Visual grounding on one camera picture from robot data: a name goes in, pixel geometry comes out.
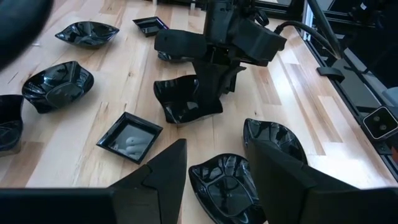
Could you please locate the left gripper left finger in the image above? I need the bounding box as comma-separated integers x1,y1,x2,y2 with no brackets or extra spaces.
0,139,188,224

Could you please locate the table-level camera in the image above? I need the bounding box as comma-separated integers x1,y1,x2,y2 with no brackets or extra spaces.
362,105,398,141

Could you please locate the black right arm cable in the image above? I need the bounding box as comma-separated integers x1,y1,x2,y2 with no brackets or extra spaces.
273,20,341,60

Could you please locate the black leaf-shaped mini plate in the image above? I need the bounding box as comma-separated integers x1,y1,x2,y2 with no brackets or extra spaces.
21,60,95,114
157,51,193,63
243,117,309,166
55,21,120,49

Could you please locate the black table clamp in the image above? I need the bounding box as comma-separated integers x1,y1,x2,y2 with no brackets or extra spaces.
316,65,346,84

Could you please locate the black small square mini plate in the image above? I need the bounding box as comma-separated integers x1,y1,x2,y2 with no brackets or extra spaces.
132,16,170,38
96,111,164,165

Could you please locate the black wavy square mini plate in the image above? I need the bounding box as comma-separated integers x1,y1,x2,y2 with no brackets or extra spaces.
0,94,25,153
153,74,224,124

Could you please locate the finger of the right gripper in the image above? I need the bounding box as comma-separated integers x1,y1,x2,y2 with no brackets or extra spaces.
221,18,287,94
154,29,222,110

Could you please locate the large dark bowl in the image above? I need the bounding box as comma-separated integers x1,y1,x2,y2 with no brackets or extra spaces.
188,152,268,224

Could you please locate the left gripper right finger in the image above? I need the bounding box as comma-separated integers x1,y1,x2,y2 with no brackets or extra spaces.
247,139,398,224

